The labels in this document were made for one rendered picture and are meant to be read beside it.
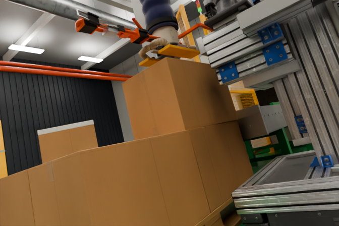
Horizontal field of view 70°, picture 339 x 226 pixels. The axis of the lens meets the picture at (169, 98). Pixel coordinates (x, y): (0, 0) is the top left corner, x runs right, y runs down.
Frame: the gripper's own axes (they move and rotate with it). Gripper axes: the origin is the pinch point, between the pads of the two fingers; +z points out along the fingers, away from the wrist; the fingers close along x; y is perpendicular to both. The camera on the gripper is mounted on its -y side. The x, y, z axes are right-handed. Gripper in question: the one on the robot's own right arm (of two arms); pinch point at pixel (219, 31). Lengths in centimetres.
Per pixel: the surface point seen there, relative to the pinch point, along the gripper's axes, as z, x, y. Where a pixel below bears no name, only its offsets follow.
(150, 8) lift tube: -22, -25, 39
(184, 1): -481, -390, -648
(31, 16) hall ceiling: -502, -748, -187
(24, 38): -482, -876, -202
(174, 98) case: 47, -8, 60
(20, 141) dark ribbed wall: -110, -1102, -210
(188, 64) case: 26.7, -6.2, 41.2
